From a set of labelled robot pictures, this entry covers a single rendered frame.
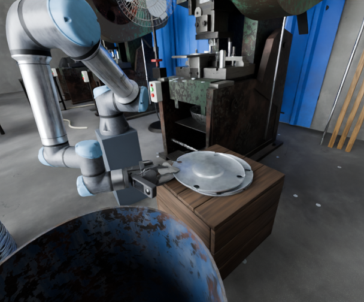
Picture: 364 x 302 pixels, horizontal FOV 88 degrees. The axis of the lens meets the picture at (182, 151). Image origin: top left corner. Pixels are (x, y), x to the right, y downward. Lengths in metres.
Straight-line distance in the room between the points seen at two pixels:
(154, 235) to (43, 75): 0.56
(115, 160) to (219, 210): 0.62
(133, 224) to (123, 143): 0.56
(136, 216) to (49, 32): 0.51
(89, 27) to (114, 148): 0.56
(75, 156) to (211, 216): 0.47
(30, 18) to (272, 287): 1.13
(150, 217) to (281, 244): 0.72
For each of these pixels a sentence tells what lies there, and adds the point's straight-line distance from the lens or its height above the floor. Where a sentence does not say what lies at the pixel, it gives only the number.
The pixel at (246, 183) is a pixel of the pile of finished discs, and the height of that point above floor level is 0.36.
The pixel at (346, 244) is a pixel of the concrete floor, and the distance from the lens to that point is 1.20.
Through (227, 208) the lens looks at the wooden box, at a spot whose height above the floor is 0.35.
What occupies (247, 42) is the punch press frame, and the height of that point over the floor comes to 0.83.
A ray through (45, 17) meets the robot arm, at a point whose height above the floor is 0.90.
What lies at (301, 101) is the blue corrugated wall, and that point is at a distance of 2.36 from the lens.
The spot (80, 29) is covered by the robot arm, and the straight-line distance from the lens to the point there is 0.62.
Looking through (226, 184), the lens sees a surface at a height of 0.38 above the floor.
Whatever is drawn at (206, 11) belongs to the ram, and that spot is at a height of 1.00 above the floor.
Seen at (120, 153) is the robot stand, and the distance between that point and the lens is 1.04.
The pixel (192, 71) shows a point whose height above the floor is 0.69.
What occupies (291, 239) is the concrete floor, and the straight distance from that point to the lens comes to 1.10.
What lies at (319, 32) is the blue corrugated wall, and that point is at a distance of 2.30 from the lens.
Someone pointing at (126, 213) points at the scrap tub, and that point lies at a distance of 0.52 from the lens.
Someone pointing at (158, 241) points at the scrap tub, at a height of 0.37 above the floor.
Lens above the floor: 0.81
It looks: 28 degrees down
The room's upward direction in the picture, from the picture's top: 4 degrees counter-clockwise
